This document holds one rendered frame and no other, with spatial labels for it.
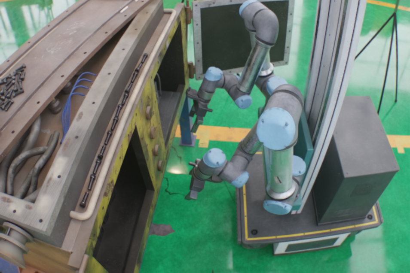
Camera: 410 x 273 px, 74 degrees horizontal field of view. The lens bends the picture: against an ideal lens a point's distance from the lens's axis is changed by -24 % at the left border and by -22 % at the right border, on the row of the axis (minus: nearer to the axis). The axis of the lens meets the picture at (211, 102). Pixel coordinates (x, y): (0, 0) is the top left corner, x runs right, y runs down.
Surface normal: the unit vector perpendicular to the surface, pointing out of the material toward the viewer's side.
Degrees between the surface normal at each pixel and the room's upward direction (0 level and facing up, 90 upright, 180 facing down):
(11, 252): 56
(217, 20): 90
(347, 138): 0
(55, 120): 0
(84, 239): 0
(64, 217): 90
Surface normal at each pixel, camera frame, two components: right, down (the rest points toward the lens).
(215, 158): 0.36, -0.56
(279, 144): -0.43, 0.48
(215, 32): 0.27, 0.65
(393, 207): -0.02, -0.73
